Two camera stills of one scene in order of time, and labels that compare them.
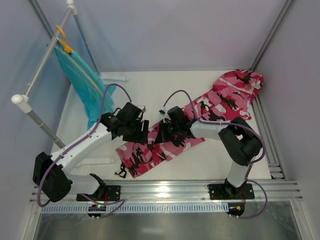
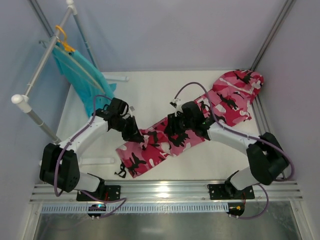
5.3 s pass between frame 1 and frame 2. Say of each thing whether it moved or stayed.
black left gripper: moved
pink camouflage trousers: stayed
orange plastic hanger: stayed
